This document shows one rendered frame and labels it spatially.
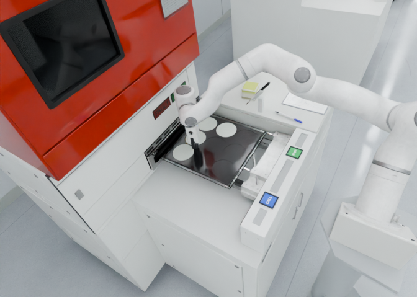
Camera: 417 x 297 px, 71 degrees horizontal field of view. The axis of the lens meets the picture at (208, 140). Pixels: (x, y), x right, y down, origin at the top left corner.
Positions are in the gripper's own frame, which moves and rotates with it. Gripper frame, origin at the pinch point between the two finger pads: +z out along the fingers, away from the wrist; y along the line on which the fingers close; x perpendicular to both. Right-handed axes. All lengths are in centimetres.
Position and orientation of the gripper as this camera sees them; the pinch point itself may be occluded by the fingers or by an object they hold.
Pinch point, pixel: (195, 144)
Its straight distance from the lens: 137.0
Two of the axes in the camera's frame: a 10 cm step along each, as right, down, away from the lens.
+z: 1.1, 6.9, 7.2
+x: -9.9, 0.9, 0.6
